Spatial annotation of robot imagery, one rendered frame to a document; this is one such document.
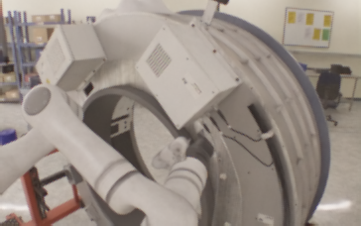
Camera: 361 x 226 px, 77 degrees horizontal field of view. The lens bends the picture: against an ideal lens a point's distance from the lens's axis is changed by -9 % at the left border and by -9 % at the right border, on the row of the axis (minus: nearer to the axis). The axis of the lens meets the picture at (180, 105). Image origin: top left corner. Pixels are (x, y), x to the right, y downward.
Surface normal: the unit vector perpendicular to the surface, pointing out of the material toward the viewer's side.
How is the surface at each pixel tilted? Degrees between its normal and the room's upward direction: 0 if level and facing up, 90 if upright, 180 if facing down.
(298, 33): 90
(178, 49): 90
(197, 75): 90
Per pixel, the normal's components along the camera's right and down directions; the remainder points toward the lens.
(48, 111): -0.10, -0.41
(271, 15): 0.04, 0.31
